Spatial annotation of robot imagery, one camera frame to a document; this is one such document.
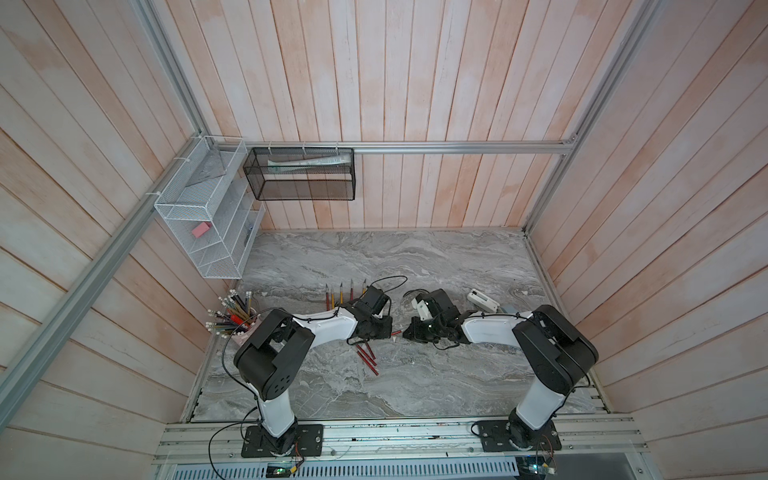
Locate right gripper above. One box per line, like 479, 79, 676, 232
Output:
400, 316, 445, 343

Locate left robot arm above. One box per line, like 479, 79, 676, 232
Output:
233, 286, 392, 455

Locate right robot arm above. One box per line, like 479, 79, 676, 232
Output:
403, 289, 599, 452

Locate red carving knife steep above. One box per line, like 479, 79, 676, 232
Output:
365, 342, 376, 361

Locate pink pencil cup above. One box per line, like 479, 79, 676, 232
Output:
230, 330, 253, 346

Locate bundle of pencils in cup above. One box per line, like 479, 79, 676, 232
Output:
205, 289, 259, 337

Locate papers in black basket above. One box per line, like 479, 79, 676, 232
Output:
266, 154, 353, 174

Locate pink eraser block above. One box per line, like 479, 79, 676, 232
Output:
191, 222, 212, 239

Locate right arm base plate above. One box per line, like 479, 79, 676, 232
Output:
473, 419, 562, 453

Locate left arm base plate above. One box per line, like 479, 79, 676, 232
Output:
241, 424, 324, 458

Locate black wire mesh basket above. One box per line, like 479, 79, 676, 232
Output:
243, 146, 357, 201

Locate white wire mesh shelf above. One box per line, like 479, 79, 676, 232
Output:
155, 135, 266, 280

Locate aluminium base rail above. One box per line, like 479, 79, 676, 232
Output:
153, 414, 649, 465

